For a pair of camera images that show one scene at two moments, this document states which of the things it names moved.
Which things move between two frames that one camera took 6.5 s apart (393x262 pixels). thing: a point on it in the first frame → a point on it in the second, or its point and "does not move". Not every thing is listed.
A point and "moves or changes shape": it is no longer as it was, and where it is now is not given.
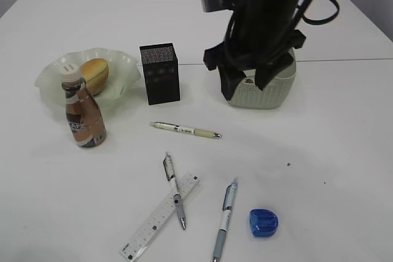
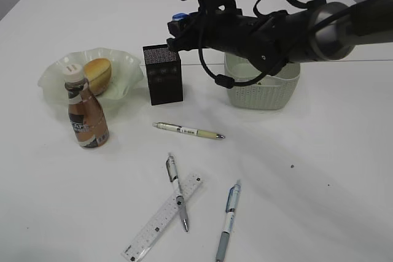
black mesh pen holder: x=161 y=70 does not move
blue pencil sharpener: x=263 y=223 → x=178 y=16
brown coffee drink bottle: x=87 y=125 does not move
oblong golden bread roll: x=95 y=72 does not move
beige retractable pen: x=181 y=129 does not move
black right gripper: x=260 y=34 → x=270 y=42
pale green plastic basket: x=249 y=94 does not move
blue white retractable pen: x=229 y=201 moves or changes shape
